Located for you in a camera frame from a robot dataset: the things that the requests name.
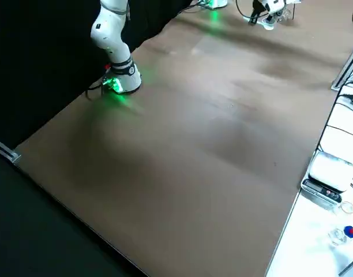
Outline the digital kitchen scale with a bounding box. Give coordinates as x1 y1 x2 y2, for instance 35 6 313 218
301 151 353 205

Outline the small glass dish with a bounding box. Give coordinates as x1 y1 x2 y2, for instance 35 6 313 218
339 201 353 215

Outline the aluminium camera post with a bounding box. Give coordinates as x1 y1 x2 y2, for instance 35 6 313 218
331 43 353 91

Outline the black desk cable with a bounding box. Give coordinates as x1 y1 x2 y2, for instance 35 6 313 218
317 72 353 154

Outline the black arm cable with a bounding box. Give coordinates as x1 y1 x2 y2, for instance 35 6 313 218
85 78 108 100

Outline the aluminium frame bar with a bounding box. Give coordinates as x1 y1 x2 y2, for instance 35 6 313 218
0 135 22 164

